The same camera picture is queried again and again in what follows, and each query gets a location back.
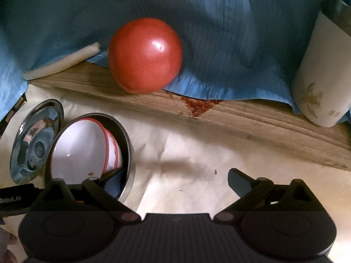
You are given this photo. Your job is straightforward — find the white table cover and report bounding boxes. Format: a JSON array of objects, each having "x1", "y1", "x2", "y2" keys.
[{"x1": 0, "y1": 84, "x2": 351, "y2": 263}]

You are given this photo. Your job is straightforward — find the white bowl with red rim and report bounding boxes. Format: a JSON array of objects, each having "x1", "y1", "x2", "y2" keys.
[{"x1": 51, "y1": 118, "x2": 123, "y2": 177}]

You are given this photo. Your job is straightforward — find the white stick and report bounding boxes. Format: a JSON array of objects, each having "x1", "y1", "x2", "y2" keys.
[{"x1": 22, "y1": 42, "x2": 101, "y2": 81}]

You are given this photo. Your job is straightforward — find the dark object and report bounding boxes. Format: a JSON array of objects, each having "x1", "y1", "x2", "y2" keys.
[{"x1": 0, "y1": 93, "x2": 27, "y2": 137}]

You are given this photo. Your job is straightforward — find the wooden cutting board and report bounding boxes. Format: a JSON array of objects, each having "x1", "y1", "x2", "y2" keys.
[{"x1": 29, "y1": 62, "x2": 351, "y2": 171}]

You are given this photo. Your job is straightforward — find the white cup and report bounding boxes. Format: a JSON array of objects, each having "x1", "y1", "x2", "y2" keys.
[{"x1": 291, "y1": 0, "x2": 351, "y2": 128}]

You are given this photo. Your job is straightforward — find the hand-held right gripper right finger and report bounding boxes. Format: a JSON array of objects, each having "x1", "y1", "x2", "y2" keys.
[{"x1": 214, "y1": 168, "x2": 327, "y2": 222}]

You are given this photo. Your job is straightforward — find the blue cloth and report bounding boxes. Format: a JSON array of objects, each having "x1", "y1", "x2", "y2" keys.
[{"x1": 0, "y1": 0, "x2": 351, "y2": 122}]

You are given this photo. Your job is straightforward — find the person's left hand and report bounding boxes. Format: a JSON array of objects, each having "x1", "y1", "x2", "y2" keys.
[{"x1": 0, "y1": 217, "x2": 18, "y2": 263}]

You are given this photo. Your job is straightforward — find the steel bowl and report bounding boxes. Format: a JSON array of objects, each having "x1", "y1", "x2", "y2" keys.
[{"x1": 43, "y1": 112, "x2": 135, "y2": 202}]

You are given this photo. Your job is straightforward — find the red tomato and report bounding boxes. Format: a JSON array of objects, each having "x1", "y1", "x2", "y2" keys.
[{"x1": 107, "y1": 17, "x2": 184, "y2": 95}]

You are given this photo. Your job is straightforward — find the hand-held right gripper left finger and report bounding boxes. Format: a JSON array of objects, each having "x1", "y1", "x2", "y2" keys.
[{"x1": 27, "y1": 167, "x2": 141, "y2": 222}]

